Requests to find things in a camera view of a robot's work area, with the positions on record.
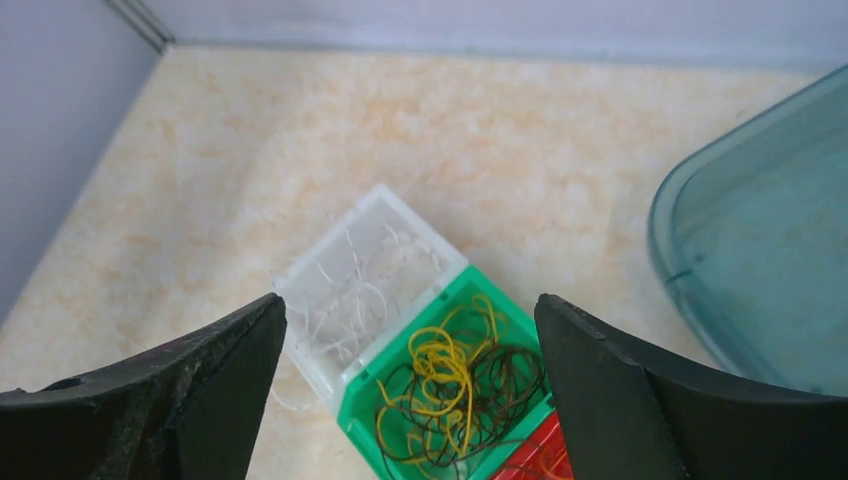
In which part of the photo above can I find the red cable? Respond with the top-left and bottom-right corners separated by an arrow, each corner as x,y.
510,437 -> 575,480

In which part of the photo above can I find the red plastic bin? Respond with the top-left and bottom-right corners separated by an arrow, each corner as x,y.
490,411 -> 575,480

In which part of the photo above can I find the white plastic bin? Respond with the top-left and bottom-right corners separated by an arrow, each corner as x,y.
272,184 -> 469,413

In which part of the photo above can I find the dark brown cable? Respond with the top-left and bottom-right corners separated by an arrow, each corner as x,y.
374,341 -> 549,468

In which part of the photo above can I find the teal transparent tub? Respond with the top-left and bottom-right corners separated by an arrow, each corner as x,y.
648,68 -> 847,396

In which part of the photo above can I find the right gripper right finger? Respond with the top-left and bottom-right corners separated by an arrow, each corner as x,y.
534,294 -> 847,479

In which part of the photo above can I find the green plastic bin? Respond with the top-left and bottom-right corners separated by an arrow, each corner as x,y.
337,266 -> 553,479

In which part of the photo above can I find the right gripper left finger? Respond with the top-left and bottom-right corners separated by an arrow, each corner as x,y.
1,293 -> 287,479

